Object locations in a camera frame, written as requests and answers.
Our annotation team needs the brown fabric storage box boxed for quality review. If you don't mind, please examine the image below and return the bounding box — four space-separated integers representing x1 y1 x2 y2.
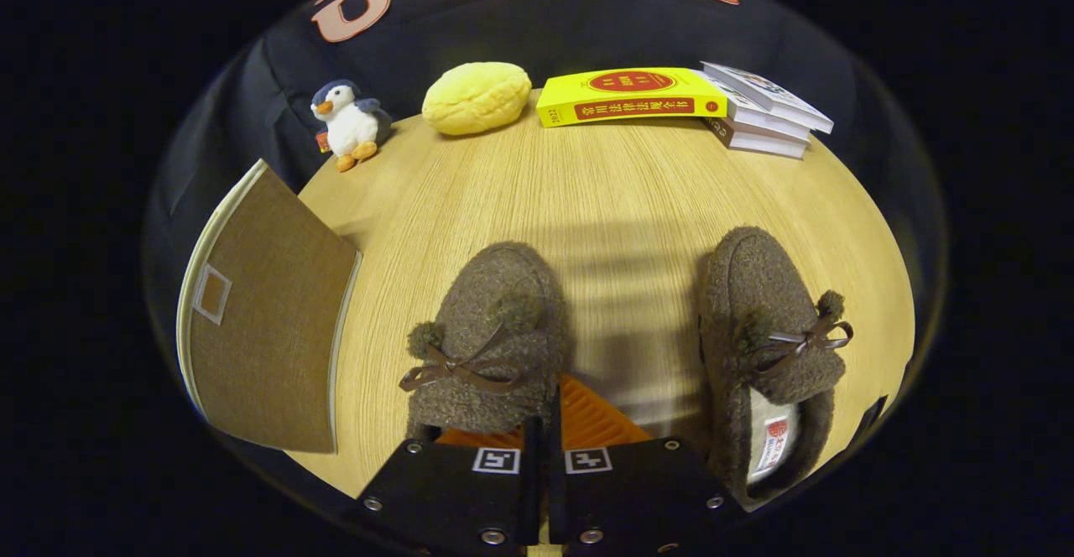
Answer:
176 159 363 455

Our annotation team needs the penguin plush toy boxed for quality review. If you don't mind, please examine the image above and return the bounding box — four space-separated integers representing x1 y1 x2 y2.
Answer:
310 79 394 174

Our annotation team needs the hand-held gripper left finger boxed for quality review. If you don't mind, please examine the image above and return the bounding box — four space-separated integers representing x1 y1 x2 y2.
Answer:
357 414 543 551

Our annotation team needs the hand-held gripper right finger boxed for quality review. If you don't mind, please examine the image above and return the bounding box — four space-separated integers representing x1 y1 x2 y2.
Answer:
548 373 746 553

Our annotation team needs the yellow book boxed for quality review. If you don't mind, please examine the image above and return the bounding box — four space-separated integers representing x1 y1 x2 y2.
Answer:
536 67 728 128

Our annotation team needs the white illustrated cover book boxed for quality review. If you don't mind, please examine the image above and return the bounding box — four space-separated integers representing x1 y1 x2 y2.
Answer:
701 60 835 134

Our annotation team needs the white book brown spine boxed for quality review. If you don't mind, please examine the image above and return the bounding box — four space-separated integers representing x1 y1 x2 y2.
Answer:
705 117 809 160

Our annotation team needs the black backdrop cloth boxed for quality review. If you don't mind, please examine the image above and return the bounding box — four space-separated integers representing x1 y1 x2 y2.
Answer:
143 0 949 348

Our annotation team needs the yellow bread plush toy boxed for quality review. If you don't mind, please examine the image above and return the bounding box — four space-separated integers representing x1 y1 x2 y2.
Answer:
421 62 533 137

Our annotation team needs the brown fuzzy shoe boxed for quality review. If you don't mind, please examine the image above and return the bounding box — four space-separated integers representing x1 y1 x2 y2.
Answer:
698 226 855 503
399 242 573 445

